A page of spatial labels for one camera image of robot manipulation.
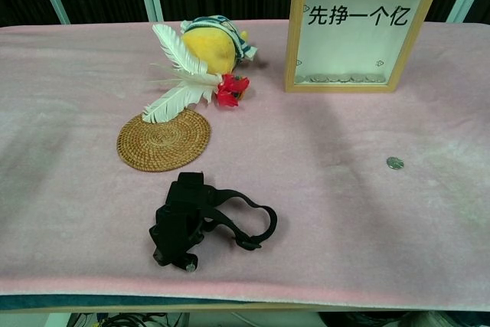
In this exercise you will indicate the silver coin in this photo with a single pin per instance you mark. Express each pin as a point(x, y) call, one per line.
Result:
point(395, 163)

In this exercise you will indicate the white feather toy red ribbon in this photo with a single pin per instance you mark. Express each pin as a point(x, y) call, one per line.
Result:
point(172, 101)

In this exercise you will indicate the wooden money box frame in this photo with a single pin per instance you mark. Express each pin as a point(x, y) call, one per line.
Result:
point(344, 47)

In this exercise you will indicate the yellow plush toy striped scarf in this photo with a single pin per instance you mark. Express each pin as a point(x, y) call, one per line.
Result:
point(208, 51)

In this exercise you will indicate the pink table cloth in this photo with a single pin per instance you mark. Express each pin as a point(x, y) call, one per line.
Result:
point(344, 189)

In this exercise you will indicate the row of silver coins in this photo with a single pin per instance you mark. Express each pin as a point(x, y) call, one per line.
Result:
point(337, 79)

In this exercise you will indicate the round woven rattan coaster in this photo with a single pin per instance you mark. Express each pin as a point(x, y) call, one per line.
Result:
point(164, 143)

